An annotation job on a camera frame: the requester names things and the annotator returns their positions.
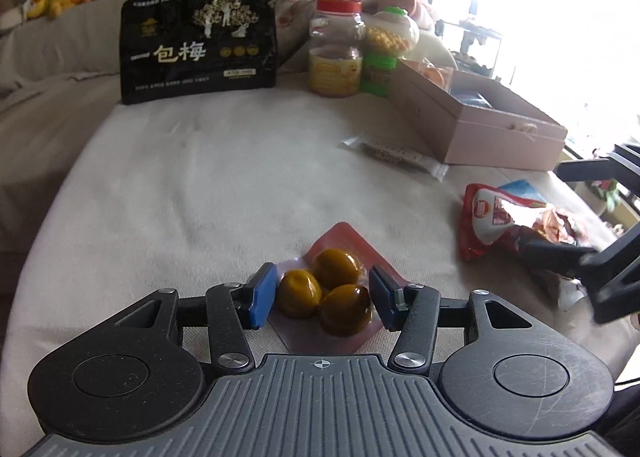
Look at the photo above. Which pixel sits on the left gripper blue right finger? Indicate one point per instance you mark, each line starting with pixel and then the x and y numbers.
pixel 411 310

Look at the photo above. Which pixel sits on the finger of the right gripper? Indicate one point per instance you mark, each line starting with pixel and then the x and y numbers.
pixel 559 258
pixel 599 169

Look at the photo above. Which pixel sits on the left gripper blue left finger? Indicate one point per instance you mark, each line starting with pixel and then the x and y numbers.
pixel 231 310

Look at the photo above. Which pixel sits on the red white snack bag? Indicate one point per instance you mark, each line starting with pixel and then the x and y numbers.
pixel 493 220

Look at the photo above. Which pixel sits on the blue snack packet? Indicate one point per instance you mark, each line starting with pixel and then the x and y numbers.
pixel 522 189

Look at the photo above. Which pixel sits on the clear biscuit packet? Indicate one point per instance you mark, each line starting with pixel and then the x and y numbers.
pixel 394 153

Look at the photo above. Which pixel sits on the potted pink flower plant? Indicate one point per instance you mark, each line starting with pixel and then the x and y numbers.
pixel 607 191

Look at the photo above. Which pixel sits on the pink cardboard gift box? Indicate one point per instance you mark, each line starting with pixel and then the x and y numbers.
pixel 511 134

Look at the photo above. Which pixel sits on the blue cartoon snack pack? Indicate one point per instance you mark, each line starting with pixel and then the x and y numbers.
pixel 471 98

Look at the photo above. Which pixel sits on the orange snack bag in box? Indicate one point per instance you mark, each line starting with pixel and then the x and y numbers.
pixel 439 75

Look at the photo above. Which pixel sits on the green gumball candy dispenser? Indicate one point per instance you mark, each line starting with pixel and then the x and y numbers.
pixel 391 34

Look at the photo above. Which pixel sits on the black plum snack box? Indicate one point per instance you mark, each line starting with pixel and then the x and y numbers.
pixel 170 48

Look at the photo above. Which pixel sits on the red lid clear plastic jar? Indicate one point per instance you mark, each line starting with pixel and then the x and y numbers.
pixel 336 33

